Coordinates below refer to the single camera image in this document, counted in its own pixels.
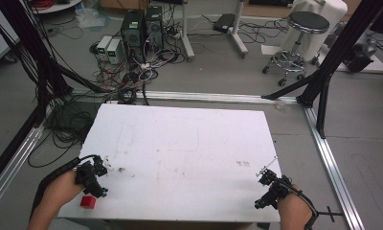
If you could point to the black computer tower green label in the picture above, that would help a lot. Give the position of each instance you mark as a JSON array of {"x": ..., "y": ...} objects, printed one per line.
[{"x": 132, "y": 32}]

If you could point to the flat black box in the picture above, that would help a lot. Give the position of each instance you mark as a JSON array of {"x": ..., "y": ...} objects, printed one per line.
[{"x": 224, "y": 23}]

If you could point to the long aluminium floor rail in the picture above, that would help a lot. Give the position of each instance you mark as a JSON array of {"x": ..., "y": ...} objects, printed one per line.
[{"x": 212, "y": 96}]

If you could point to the black diagonal frame brace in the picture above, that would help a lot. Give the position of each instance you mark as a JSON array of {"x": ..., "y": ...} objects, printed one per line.
[{"x": 288, "y": 86}]

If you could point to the person's right hand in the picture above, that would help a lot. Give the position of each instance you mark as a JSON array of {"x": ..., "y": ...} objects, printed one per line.
[{"x": 293, "y": 206}]

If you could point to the black round chrome stool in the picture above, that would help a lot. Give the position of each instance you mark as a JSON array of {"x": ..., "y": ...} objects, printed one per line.
[{"x": 303, "y": 38}]

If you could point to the red cube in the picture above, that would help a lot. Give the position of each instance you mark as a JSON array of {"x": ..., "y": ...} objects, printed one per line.
[{"x": 88, "y": 202}]

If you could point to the black machine on white board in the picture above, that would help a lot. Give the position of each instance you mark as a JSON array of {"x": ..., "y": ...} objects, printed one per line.
[{"x": 360, "y": 59}]

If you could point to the white round table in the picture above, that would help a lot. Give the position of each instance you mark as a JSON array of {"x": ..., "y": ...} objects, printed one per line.
[{"x": 57, "y": 6}]

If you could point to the black upright frame brace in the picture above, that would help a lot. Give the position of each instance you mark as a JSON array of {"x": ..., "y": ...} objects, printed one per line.
[{"x": 323, "y": 105}]

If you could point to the clear plastic sheet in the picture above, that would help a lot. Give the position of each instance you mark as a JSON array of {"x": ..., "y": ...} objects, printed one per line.
[{"x": 90, "y": 17}]

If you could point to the person's left hand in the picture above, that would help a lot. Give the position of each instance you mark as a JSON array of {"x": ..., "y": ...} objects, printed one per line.
[{"x": 61, "y": 191}]

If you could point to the white table leg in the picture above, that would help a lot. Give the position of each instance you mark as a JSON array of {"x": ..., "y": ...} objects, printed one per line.
[
  {"x": 239, "y": 35},
  {"x": 187, "y": 35}
]

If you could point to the black floor bar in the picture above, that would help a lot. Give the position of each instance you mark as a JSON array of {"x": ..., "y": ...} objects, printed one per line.
[{"x": 11, "y": 150}]

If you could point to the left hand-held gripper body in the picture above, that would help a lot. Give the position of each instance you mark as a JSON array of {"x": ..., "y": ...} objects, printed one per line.
[{"x": 84, "y": 177}]

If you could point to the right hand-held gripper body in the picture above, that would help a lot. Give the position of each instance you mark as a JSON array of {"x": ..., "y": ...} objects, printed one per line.
[{"x": 279, "y": 190}]

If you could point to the white power supply unit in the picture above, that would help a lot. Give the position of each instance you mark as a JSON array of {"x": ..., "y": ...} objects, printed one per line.
[
  {"x": 103, "y": 44},
  {"x": 115, "y": 51}
]

